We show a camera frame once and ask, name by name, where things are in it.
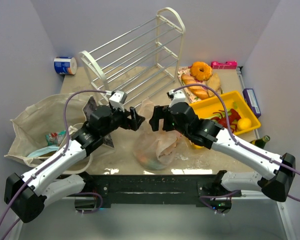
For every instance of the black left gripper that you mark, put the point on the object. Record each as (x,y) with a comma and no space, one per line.
(129,120)

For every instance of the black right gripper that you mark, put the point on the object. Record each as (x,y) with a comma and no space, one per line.
(163,118)

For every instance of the translucent orange plastic bag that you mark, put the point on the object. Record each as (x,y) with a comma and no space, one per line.
(154,150)

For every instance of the green red snack packet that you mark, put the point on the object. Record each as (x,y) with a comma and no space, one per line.
(55,138)

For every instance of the blue brown chips bag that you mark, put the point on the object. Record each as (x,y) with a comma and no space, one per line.
(44,152)

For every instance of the cream canvas tote bag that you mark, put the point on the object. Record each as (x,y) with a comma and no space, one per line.
(54,114)

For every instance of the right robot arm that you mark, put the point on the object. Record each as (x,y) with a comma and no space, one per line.
(272,173)

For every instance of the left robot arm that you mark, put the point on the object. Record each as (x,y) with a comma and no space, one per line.
(28,194)

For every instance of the baguette bread loaf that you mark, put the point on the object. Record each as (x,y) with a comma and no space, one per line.
(198,91)

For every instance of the white metal shoe rack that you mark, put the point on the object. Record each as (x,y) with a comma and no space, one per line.
(142,62)

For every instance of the tan triangular pastry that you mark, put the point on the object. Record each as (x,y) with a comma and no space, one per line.
(215,83)

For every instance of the pink box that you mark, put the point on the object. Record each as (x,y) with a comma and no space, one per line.
(228,65)

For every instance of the red lobster toy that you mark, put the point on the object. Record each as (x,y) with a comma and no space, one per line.
(230,121)

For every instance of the yellow plastic bin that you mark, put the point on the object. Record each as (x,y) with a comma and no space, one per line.
(233,100)

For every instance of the yellow lemon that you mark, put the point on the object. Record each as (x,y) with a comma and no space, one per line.
(244,124)

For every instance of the blue toilet paper roll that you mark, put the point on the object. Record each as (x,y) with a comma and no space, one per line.
(65,65)

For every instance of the purple box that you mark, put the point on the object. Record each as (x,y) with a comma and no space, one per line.
(251,100)

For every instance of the green glass bottle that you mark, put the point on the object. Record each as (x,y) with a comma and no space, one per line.
(261,142)

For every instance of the orange ring doughnut bread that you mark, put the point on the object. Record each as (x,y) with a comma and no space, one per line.
(201,71)

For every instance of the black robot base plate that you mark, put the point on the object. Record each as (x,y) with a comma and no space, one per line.
(201,190)

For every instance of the aluminium frame rail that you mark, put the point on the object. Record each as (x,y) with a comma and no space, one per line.
(239,71)

